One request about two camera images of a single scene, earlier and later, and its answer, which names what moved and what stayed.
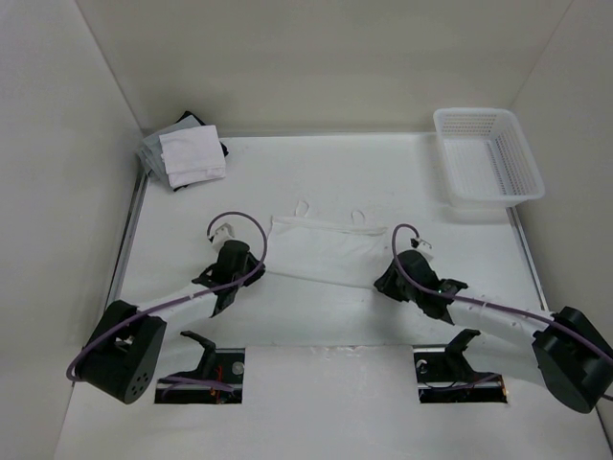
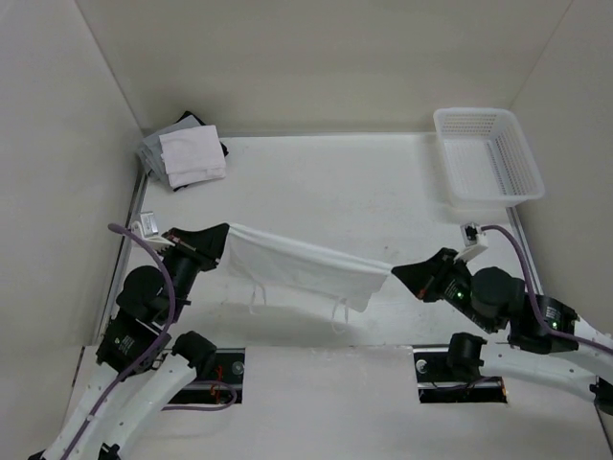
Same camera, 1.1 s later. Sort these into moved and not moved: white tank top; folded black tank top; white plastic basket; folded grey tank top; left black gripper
Moved: left black gripper; white tank top
Not moved: folded black tank top; folded grey tank top; white plastic basket
